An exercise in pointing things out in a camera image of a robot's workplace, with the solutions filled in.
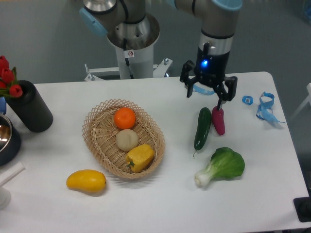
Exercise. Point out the green bok choy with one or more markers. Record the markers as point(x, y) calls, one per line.
point(225, 163)

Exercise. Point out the woven wicker basket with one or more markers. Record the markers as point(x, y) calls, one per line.
point(99, 133)

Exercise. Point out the small blue tape roll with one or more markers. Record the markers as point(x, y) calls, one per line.
point(248, 100)

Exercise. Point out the red artificial tulips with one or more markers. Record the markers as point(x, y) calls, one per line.
point(9, 86)

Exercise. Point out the dark metal bowl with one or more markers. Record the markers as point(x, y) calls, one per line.
point(10, 140)

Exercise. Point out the beige round bun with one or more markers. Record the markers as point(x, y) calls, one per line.
point(127, 139)

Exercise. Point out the black device at table edge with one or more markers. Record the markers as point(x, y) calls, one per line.
point(303, 208)

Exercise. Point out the tangled blue tape strip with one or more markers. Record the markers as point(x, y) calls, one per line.
point(265, 109)

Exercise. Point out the orange fruit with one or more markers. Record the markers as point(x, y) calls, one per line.
point(124, 118)

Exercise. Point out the yellow mango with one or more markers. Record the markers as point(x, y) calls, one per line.
point(86, 180)

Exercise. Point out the white plastic stand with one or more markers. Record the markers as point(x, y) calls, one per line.
point(5, 177)

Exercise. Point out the black cylindrical vase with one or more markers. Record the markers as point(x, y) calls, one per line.
point(31, 108)

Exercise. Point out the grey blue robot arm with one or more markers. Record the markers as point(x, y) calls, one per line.
point(219, 19)

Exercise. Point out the yellow bell pepper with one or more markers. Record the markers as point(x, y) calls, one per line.
point(139, 157)

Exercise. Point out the green cucumber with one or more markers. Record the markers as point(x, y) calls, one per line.
point(203, 127)

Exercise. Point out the white object right edge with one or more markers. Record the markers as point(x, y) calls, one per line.
point(304, 103)

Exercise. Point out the curved blue tape strip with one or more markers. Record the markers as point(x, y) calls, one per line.
point(203, 91)

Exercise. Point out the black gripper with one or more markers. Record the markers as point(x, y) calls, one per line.
point(211, 72)

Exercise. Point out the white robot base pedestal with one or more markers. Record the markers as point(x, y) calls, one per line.
point(134, 47)

